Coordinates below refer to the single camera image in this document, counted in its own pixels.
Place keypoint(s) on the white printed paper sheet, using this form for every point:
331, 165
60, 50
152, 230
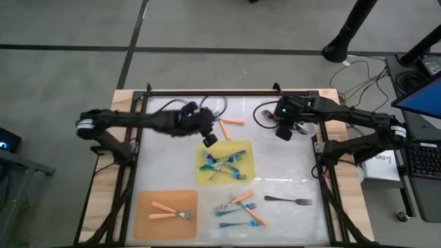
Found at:
382, 168

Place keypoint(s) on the yellow mat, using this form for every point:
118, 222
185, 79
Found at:
248, 146

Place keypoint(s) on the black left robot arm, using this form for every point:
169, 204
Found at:
131, 118

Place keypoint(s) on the clear plastic bin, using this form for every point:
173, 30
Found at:
268, 134

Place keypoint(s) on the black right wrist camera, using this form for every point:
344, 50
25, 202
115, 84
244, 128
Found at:
284, 133

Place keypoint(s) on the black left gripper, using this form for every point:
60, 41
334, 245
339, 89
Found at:
193, 120

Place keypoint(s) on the white round object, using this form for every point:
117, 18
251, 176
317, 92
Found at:
360, 174

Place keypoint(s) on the black backlit keyboard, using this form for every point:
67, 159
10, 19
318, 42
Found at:
425, 160

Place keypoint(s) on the black frame bracket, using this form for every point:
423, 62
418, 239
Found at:
276, 87
149, 88

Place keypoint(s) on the monitor with blue screen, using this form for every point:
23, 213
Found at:
423, 98

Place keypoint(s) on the gray metal table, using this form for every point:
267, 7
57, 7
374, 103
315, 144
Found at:
31, 165

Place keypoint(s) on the gray side desk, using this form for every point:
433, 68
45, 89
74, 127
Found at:
423, 199

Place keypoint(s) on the black power adapter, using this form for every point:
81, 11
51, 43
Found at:
432, 66

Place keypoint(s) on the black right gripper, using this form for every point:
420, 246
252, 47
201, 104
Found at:
293, 110

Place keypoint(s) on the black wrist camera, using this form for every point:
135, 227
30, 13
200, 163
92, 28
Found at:
210, 140
284, 133

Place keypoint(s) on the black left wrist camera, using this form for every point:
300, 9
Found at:
210, 140

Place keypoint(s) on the black device with blue light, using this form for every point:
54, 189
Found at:
12, 137

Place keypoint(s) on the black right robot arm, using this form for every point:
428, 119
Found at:
351, 113

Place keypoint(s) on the black monitor stand pole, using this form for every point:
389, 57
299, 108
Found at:
422, 44

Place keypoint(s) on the desk caster wheel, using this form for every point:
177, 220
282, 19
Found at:
401, 216

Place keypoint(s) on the orange mat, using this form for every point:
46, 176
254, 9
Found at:
162, 229

